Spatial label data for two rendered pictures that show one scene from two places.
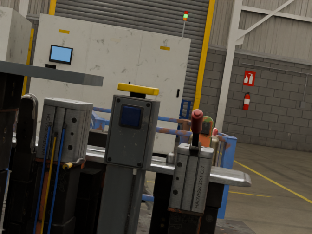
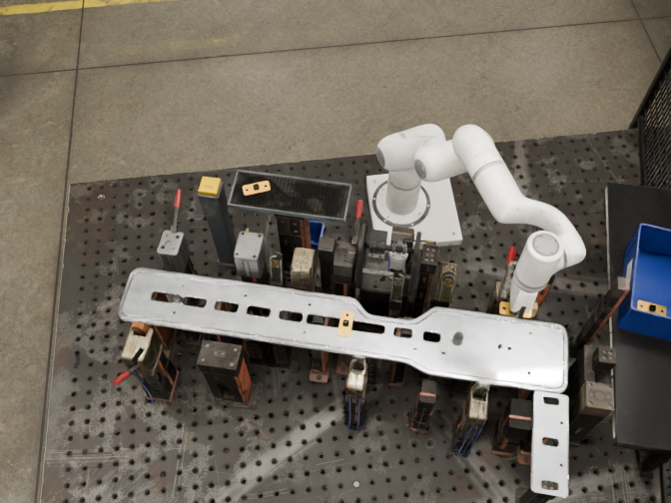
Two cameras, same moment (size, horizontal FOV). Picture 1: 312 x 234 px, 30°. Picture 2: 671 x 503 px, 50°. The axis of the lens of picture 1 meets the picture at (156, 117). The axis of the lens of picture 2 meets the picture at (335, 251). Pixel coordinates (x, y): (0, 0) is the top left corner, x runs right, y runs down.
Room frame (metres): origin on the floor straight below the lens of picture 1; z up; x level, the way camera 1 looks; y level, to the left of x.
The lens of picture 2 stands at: (2.27, 0.51, 2.99)
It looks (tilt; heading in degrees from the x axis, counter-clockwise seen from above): 59 degrees down; 183
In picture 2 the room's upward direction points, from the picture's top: 1 degrees counter-clockwise
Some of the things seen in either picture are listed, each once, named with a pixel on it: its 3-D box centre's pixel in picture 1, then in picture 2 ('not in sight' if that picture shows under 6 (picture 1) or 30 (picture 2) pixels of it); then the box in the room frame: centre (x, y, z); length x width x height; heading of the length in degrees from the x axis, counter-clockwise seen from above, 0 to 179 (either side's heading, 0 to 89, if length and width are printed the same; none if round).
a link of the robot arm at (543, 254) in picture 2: not in sight; (540, 257); (1.40, 0.94, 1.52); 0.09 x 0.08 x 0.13; 113
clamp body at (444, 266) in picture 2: not in sight; (441, 298); (1.19, 0.79, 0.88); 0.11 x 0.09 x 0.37; 173
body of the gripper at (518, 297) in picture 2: not in sight; (525, 286); (1.41, 0.94, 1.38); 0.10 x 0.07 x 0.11; 173
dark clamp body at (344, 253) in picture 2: not in sight; (344, 282); (1.15, 0.47, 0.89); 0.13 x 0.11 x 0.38; 173
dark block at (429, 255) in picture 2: not in sight; (423, 286); (1.16, 0.73, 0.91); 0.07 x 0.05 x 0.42; 173
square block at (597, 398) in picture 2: not in sight; (581, 415); (1.57, 1.20, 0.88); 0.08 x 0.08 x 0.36; 83
